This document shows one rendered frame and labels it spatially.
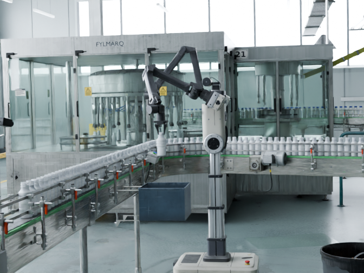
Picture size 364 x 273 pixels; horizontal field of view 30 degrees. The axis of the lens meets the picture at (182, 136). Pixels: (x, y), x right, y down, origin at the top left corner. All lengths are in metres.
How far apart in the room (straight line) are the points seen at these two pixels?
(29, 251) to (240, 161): 3.66
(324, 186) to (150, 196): 5.94
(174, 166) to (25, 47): 3.14
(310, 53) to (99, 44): 3.26
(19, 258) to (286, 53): 7.57
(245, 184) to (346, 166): 4.19
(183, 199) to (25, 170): 4.60
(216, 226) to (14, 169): 4.10
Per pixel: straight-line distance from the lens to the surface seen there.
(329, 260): 3.98
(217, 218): 5.38
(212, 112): 5.24
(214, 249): 5.42
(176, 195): 4.50
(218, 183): 5.35
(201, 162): 6.57
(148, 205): 4.54
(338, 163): 6.20
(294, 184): 10.20
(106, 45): 8.50
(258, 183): 10.20
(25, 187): 3.20
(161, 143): 4.71
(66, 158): 8.66
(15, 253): 2.98
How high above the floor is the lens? 1.52
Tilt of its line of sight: 3 degrees down
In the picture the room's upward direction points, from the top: 1 degrees counter-clockwise
